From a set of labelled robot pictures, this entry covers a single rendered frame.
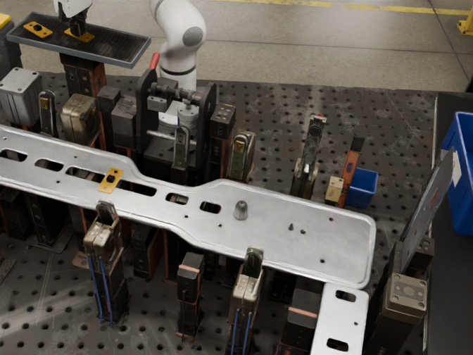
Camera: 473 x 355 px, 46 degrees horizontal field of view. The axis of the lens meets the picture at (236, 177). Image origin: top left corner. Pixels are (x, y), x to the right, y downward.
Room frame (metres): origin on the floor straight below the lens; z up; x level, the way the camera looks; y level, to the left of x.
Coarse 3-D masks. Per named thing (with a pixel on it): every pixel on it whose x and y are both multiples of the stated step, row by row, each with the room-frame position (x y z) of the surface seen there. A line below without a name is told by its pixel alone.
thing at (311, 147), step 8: (312, 120) 0.99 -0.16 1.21; (320, 120) 0.99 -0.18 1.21; (312, 128) 0.96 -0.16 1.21; (320, 128) 0.96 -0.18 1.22; (312, 136) 0.99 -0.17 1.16; (320, 136) 0.98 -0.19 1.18; (304, 144) 0.98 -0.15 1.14; (312, 144) 0.98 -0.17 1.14; (304, 152) 0.97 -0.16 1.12; (312, 152) 0.98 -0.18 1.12; (304, 160) 0.98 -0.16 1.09; (312, 160) 0.98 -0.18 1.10; (312, 168) 0.96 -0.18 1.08
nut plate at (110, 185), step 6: (114, 168) 0.97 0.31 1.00; (108, 174) 0.95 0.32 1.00; (114, 174) 0.95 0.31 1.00; (120, 174) 0.95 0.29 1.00; (102, 180) 0.92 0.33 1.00; (108, 180) 0.92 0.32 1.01; (114, 180) 0.93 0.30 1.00; (102, 186) 0.91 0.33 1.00; (108, 186) 0.91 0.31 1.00; (114, 186) 0.91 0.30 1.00; (108, 192) 0.89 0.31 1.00
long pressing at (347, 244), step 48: (0, 144) 1.02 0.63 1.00; (48, 144) 1.03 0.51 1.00; (48, 192) 0.87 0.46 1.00; (96, 192) 0.89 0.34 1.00; (192, 192) 0.92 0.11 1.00; (240, 192) 0.93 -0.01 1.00; (192, 240) 0.77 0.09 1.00; (240, 240) 0.78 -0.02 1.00; (288, 240) 0.80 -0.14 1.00; (336, 240) 0.81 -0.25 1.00
